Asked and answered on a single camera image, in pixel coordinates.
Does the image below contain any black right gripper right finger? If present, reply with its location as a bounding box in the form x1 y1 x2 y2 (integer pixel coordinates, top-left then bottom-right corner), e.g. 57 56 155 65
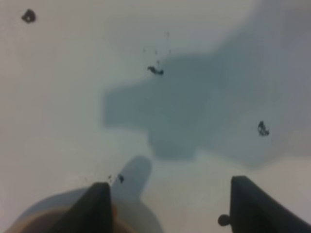
230 176 311 233

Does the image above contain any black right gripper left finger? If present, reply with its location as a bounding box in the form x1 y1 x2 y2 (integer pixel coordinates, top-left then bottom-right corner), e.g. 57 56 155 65
46 183 114 233

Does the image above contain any beige round teapot coaster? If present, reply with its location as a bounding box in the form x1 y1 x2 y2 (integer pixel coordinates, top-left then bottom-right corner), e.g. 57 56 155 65
7 156 163 233

